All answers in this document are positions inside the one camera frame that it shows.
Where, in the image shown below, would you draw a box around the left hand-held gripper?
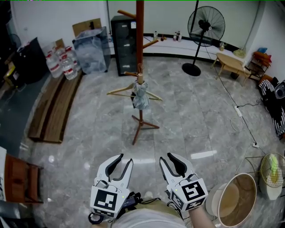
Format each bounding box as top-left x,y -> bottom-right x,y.
90,153 -> 134,218

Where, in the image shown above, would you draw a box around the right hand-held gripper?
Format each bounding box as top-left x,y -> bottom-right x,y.
159,152 -> 209,211

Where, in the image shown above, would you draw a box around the wooden handle with cord loop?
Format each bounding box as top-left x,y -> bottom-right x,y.
131,63 -> 151,110

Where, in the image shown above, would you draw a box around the brown wooden coat rack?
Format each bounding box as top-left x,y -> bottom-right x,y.
117,0 -> 160,146

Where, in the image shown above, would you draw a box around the person's right forearm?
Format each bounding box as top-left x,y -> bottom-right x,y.
189,204 -> 216,228

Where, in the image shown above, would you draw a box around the metal shelf rack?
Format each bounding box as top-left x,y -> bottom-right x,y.
247,59 -> 272,82

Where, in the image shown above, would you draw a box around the black waist battery pack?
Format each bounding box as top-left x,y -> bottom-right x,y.
123,191 -> 143,210

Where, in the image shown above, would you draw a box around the person's beige trousers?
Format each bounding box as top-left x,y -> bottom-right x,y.
124,199 -> 179,216

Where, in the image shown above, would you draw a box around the person's white shirt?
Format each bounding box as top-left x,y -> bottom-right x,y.
118,209 -> 187,228

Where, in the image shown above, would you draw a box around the wooden clothes hanger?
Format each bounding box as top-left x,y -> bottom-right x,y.
106,82 -> 163,102

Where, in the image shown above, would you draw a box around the wooden floor planks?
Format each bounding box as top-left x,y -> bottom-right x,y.
28,71 -> 83,143

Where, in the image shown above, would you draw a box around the brown wooden cabinet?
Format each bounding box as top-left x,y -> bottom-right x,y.
4,153 -> 44,204

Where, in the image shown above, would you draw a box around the green cloth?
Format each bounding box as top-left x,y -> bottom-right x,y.
268,154 -> 284,182

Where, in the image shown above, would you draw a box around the orange sofa striped cover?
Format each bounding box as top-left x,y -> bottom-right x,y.
258,74 -> 285,141

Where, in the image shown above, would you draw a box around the cluster of water jugs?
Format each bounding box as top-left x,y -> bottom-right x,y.
45,45 -> 81,81

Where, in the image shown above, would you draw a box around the black glass-door cabinet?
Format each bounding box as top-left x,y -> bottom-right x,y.
110,15 -> 138,77

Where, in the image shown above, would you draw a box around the wooden coffee table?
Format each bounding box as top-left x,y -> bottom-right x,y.
213,53 -> 252,86

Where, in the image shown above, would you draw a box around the translucent grey storage box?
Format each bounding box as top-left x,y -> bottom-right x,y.
72,26 -> 111,75

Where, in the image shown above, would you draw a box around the yellow bag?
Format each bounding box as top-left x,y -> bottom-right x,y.
233,48 -> 246,59

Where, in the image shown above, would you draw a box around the black rolling cabinet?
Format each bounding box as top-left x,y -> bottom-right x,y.
12,37 -> 49,85

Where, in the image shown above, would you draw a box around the yellow black box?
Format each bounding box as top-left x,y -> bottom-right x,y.
3,65 -> 20,88

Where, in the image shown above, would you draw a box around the orange cushion pile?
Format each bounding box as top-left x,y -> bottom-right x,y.
253,51 -> 273,67

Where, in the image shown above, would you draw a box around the cardboard box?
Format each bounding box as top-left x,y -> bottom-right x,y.
72,18 -> 102,37

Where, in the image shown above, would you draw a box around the white roller blind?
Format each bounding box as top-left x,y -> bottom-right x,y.
142,0 -> 198,36
198,0 -> 260,49

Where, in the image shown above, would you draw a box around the white cable loop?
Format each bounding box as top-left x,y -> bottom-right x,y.
230,117 -> 244,134

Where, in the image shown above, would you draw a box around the gold wire chair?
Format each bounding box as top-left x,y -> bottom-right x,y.
236,152 -> 285,190

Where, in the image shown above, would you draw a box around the black power cable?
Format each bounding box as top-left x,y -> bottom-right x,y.
204,45 -> 257,143

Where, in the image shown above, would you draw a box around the black pedestal fan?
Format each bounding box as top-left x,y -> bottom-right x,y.
182,6 -> 226,77

